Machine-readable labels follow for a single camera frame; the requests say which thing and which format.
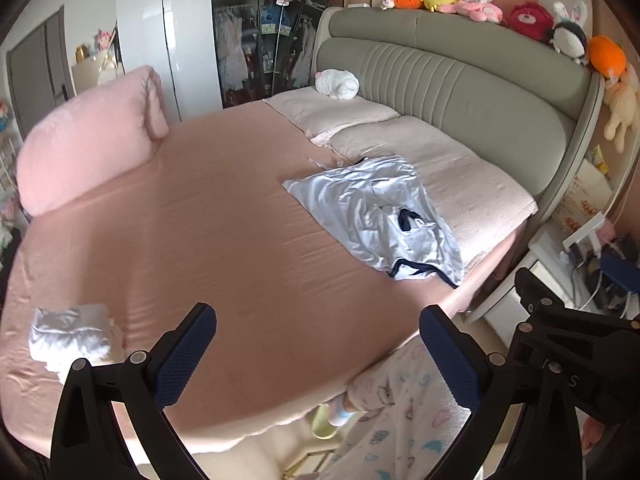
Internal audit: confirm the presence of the white cabinet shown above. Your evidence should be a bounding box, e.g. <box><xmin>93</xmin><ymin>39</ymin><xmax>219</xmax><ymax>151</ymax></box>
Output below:
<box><xmin>71</xmin><ymin>52</ymin><xmax>121</xmax><ymax>96</ymax></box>

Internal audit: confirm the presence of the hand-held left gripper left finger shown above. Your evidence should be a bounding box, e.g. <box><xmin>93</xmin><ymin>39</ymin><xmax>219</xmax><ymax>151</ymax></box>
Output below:
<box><xmin>51</xmin><ymin>302</ymin><xmax>218</xmax><ymax>480</ymax></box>

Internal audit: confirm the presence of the white shirt with navy trim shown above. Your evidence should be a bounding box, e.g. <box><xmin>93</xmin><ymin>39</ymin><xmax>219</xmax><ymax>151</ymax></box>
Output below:
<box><xmin>282</xmin><ymin>156</ymin><xmax>466</xmax><ymax>289</ymax></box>

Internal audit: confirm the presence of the white glossy wardrobe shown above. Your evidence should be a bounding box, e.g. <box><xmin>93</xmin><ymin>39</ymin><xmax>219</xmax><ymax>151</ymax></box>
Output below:
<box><xmin>116</xmin><ymin>0</ymin><xmax>223</xmax><ymax>123</ymax></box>

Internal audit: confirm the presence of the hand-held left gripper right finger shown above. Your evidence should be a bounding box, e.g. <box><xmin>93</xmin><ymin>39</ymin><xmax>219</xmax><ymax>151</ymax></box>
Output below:
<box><xmin>420</xmin><ymin>304</ymin><xmax>585</xmax><ymax>480</ymax></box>

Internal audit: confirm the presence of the white nightstand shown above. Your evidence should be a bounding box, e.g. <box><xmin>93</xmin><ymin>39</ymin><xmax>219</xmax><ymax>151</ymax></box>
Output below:
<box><xmin>462</xmin><ymin>220</ymin><xmax>621</xmax><ymax>326</ymax></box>

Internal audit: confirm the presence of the white power adapter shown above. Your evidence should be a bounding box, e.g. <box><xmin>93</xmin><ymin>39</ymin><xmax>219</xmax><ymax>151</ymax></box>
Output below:
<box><xmin>562</xmin><ymin>212</ymin><xmax>608</xmax><ymax>256</ymax></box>

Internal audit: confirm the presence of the black and white rabbit plush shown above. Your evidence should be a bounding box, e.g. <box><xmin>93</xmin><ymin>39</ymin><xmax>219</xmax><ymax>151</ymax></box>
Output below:
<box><xmin>547</xmin><ymin>0</ymin><xmax>591</xmax><ymax>67</ymax></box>

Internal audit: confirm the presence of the pink plush toy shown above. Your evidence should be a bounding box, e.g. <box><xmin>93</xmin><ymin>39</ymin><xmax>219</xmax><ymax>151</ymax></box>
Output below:
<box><xmin>452</xmin><ymin>0</ymin><xmax>502</xmax><ymax>24</ymax></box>

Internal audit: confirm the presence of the glass-door wardrobe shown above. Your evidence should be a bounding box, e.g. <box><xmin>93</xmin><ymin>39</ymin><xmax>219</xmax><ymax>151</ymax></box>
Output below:
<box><xmin>210</xmin><ymin>0</ymin><xmax>371</xmax><ymax>108</ymax></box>

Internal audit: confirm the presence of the pink rolled duvet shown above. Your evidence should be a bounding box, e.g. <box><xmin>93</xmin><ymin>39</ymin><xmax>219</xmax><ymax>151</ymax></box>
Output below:
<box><xmin>16</xmin><ymin>65</ymin><xmax>170</xmax><ymax>217</ymax></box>

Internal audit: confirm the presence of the white cat plush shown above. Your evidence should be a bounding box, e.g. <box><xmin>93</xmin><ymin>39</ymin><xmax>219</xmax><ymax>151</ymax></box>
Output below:
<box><xmin>315</xmin><ymin>68</ymin><xmax>361</xmax><ymax>102</ymax></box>

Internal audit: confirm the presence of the grey door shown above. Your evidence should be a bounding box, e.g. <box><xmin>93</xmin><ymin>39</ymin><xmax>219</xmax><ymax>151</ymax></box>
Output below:
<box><xmin>6</xmin><ymin>5</ymin><xmax>76</xmax><ymax>138</ymax></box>

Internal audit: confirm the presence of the red plush toy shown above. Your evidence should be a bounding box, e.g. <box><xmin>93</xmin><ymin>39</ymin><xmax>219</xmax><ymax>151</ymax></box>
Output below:
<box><xmin>507</xmin><ymin>1</ymin><xmax>555</xmax><ymax>43</ymax></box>

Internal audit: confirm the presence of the pink round bed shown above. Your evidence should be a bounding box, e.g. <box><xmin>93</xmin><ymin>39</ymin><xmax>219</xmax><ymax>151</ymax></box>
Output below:
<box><xmin>0</xmin><ymin>95</ymin><xmax>541</xmax><ymax>461</ymax></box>

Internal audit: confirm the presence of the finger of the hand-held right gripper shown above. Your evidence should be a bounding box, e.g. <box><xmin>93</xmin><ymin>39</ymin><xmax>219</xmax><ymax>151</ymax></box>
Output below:
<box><xmin>514</xmin><ymin>266</ymin><xmax>568</xmax><ymax>333</ymax></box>
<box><xmin>599</xmin><ymin>252</ymin><xmax>640</xmax><ymax>293</ymax></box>

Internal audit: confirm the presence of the white folded garment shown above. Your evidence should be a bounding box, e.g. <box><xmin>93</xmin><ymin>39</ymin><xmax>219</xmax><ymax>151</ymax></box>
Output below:
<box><xmin>27</xmin><ymin>304</ymin><xmax>113</xmax><ymax>373</ymax></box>

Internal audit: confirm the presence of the cream rabbit plush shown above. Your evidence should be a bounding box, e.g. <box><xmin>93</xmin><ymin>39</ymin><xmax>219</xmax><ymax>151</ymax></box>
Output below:
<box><xmin>602</xmin><ymin>65</ymin><xmax>640</xmax><ymax>153</ymax></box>

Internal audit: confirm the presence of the pale pink textured pillow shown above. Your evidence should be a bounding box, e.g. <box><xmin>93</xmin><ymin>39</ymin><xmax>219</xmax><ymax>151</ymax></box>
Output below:
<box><xmin>262</xmin><ymin>91</ymin><xmax>401</xmax><ymax>143</ymax></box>
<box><xmin>327</xmin><ymin>115</ymin><xmax>539</xmax><ymax>271</ymax></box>

